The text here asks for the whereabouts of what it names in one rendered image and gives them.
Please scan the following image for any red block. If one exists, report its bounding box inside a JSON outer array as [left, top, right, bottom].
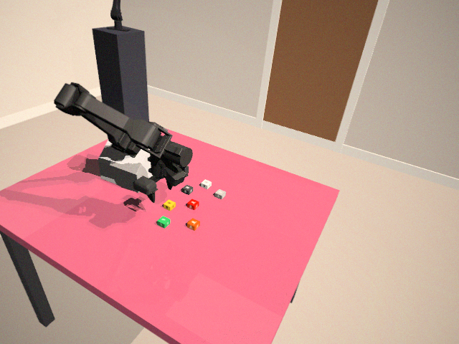
[[187, 199, 199, 210]]

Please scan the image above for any orange block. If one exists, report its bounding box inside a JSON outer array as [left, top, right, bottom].
[[187, 218, 200, 231]]

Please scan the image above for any yellow block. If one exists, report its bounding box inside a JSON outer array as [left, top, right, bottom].
[[164, 200, 176, 211]]

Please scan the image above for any green block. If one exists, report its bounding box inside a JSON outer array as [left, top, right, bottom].
[[157, 216, 171, 228]]

